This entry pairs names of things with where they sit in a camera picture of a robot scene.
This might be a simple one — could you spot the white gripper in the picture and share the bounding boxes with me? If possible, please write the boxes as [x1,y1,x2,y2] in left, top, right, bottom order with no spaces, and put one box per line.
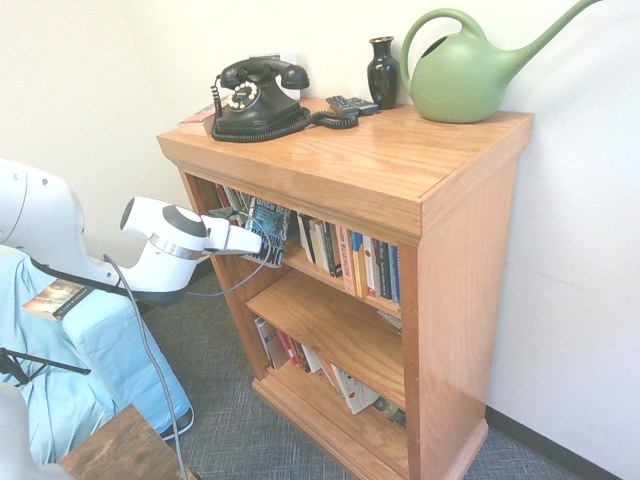
[202,214,265,256]

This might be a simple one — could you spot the blue Darwin's Radio paperback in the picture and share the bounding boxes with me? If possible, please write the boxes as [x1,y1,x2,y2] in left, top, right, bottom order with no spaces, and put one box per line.
[243,194,294,269]

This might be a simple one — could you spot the green white spine book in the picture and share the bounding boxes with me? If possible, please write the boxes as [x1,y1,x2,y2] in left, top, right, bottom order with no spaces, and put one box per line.
[228,188,254,221]

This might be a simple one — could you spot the cream spine book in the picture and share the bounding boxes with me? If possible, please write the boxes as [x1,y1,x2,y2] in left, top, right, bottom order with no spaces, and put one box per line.
[308,218,329,274]

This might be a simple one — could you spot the black spine book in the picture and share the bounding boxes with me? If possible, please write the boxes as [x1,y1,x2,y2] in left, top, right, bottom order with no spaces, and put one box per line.
[322,222,344,279]

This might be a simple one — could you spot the white brown cover book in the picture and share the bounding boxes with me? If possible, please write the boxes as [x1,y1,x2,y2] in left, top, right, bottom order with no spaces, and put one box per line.
[253,316,291,371]

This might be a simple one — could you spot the orange spine book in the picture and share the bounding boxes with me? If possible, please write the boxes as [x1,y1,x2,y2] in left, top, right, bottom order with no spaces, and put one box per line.
[335,225,357,296]

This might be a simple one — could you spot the thin red spine book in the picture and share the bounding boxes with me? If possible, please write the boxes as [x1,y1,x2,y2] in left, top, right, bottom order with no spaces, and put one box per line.
[277,329,311,374]

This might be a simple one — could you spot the yellow blue spine book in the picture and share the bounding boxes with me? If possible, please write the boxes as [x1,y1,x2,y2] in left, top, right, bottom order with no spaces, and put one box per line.
[349,230,365,299]

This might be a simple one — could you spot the red black paperback book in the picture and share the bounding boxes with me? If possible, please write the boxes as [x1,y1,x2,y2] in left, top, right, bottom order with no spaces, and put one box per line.
[178,93,236,137]

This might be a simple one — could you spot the landscape cover paperback book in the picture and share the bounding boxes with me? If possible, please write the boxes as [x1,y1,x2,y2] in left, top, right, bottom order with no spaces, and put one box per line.
[20,279,96,322]

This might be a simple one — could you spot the white book red spots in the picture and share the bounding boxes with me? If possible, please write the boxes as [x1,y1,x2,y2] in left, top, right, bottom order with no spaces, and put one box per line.
[332,364,381,416]

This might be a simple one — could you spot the dark green cover book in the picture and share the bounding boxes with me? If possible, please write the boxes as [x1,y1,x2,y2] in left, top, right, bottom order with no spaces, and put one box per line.
[372,397,407,431]

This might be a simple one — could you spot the black rotary telephone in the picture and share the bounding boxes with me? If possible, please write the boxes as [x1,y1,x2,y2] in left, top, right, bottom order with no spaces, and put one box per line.
[209,56,361,144]

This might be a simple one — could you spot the black remote control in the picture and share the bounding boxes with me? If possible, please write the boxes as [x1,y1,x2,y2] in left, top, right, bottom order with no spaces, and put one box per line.
[325,94,380,117]

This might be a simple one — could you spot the blue cloth covered chair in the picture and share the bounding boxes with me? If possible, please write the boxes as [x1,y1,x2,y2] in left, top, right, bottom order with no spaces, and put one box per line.
[0,247,195,464]

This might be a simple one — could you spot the black glossy vase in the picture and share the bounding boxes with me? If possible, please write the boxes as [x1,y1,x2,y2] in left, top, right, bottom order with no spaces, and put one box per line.
[367,36,400,111]

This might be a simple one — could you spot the black tripod stand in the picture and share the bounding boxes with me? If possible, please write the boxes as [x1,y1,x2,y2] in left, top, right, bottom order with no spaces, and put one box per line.
[0,348,93,389]

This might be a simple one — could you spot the wooden bookshelf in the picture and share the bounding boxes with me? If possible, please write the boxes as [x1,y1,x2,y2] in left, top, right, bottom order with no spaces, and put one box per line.
[156,97,535,480]

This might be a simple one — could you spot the green plastic watering can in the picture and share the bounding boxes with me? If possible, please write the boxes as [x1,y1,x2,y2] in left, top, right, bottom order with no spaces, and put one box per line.
[399,0,606,124]

